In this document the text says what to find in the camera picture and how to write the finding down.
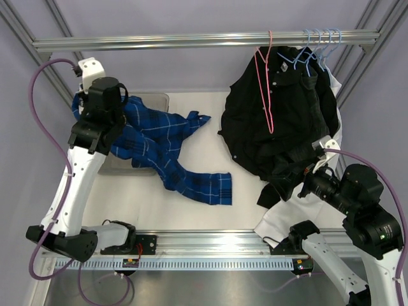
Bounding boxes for white slotted cable duct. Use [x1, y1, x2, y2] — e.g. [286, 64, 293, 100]
[68, 258, 294, 271]

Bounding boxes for blue plaid shirt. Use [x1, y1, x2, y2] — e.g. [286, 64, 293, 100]
[70, 94, 233, 207]

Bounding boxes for black shirt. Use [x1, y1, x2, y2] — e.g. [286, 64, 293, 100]
[219, 47, 338, 208]

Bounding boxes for pink wire hanger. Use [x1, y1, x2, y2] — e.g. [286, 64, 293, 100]
[254, 30, 274, 135]

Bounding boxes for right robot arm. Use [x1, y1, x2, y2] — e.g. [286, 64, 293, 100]
[270, 164, 407, 305]

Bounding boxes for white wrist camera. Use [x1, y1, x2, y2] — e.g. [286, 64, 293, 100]
[73, 57, 106, 94]
[312, 135, 340, 173]

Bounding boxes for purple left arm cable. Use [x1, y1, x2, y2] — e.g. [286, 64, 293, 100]
[28, 58, 131, 302]

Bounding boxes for clear plastic bin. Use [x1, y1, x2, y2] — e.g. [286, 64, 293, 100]
[97, 92, 170, 177]

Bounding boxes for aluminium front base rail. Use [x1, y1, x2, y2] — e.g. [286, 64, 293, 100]
[41, 231, 388, 258]

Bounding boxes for aluminium hanging rail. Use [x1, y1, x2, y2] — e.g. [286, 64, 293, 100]
[34, 29, 377, 53]

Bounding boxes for white shirt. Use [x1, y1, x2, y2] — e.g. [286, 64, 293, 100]
[254, 68, 342, 247]

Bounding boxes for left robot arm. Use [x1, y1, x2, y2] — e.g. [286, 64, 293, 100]
[25, 76, 137, 263]

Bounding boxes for right aluminium frame post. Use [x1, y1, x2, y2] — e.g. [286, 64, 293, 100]
[333, 1, 407, 108]

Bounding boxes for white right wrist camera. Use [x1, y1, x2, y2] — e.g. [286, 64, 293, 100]
[312, 135, 340, 173]

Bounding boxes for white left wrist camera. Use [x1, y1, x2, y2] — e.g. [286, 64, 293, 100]
[73, 57, 106, 94]

